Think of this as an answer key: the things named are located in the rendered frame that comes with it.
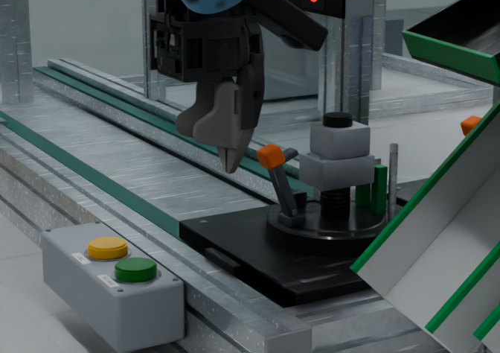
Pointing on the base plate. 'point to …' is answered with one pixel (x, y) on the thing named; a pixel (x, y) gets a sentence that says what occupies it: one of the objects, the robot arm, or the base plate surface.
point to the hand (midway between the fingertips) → (236, 158)
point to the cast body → (338, 154)
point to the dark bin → (462, 36)
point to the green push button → (135, 269)
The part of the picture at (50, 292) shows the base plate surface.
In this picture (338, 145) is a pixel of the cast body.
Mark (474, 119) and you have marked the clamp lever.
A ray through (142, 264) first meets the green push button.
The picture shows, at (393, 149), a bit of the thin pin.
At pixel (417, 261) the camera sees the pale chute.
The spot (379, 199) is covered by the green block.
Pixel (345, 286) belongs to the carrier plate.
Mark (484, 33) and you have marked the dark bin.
